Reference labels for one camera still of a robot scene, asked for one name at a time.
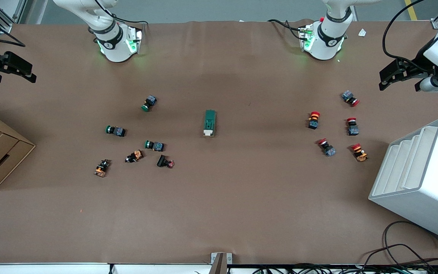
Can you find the red button orange collar black block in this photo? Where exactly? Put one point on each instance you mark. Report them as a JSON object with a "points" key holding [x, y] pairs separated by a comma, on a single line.
{"points": [[313, 122]]}

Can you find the red button orange collar yellow block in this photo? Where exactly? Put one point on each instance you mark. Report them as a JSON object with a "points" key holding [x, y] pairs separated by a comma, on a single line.
{"points": [[360, 154]]}

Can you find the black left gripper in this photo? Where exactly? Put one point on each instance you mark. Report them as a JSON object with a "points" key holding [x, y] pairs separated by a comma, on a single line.
{"points": [[419, 61]]}

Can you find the black square button pink block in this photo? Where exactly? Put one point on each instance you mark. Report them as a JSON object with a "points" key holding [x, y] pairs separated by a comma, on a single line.
{"points": [[162, 161]]}

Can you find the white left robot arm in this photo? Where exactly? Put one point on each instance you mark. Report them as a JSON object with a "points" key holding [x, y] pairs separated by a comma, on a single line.
{"points": [[327, 42]]}

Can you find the aluminium camera post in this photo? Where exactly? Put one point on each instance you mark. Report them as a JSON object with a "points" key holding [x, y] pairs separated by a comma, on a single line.
{"points": [[221, 263]]}

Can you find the red mushroom button blue block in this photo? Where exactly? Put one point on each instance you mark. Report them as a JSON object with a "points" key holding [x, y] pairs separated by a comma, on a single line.
{"points": [[329, 150], [348, 96], [353, 130]]}

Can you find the white paper scrap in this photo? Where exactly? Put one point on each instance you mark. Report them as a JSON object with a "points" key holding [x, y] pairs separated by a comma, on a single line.
{"points": [[362, 32]]}

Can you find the white slotted rack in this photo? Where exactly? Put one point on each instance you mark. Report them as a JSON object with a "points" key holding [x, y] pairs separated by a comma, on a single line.
{"points": [[428, 182]]}

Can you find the brown table mat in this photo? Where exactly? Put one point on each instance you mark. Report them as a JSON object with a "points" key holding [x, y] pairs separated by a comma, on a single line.
{"points": [[242, 198]]}

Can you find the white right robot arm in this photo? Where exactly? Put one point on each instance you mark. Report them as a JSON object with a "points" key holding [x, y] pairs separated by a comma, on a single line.
{"points": [[116, 49]]}

